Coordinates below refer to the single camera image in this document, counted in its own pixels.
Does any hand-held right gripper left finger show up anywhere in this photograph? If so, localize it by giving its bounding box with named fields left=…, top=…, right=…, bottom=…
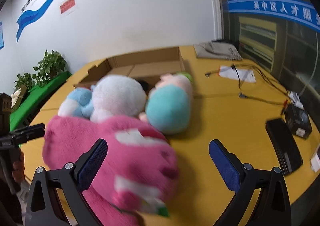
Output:
left=25, top=138, right=108, bottom=226

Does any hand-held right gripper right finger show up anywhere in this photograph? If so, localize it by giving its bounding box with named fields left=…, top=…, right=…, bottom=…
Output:
left=209, top=139, right=292, bottom=226

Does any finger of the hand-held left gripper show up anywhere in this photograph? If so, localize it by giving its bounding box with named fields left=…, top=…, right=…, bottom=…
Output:
left=10, top=123, right=46, bottom=143

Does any white and blue plush toy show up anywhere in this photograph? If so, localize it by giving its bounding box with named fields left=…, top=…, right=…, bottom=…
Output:
left=58, top=75, right=148, bottom=122

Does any teal and pink plush toy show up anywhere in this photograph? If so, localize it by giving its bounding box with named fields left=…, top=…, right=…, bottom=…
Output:
left=139, top=72, right=194, bottom=135

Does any cardboard box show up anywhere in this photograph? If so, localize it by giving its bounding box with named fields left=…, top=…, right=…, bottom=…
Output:
left=73, top=46, right=187, bottom=90

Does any person's left hand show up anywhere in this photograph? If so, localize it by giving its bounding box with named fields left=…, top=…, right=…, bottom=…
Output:
left=12, top=151, right=25, bottom=183

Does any green bench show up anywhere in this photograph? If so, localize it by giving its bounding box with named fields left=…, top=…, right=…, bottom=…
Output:
left=9, top=71, right=73, bottom=131

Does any dark wooden ornament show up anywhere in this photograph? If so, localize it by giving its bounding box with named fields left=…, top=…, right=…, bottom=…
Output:
left=0, top=92, right=12, bottom=117

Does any potted green plant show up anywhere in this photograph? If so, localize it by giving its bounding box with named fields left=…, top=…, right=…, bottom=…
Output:
left=14, top=73, right=36, bottom=92
left=36, top=50, right=68, bottom=84

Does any black flat device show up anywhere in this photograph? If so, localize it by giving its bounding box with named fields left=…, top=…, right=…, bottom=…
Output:
left=265, top=118, right=303, bottom=176

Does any black box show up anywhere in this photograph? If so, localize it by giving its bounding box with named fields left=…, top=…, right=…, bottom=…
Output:
left=283, top=104, right=313, bottom=139

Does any white small box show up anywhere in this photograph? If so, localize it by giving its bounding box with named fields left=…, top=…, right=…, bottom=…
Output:
left=309, top=146, right=320, bottom=174

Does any white paper sheet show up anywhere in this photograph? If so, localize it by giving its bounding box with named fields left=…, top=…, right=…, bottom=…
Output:
left=219, top=64, right=257, bottom=84

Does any blue window banner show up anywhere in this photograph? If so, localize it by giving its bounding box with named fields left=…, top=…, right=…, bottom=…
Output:
left=226, top=0, right=320, bottom=31

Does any black cable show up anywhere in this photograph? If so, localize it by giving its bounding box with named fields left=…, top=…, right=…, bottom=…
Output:
left=205, top=64, right=292, bottom=106

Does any blue framed wall poster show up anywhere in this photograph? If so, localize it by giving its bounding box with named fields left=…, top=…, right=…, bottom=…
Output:
left=0, top=21, right=5, bottom=50

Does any blue wave wall decal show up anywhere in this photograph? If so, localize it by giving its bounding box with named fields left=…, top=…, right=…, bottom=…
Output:
left=16, top=0, right=140, bottom=38

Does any red wall notice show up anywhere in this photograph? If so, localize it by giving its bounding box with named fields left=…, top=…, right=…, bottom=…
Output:
left=59, top=0, right=77, bottom=15

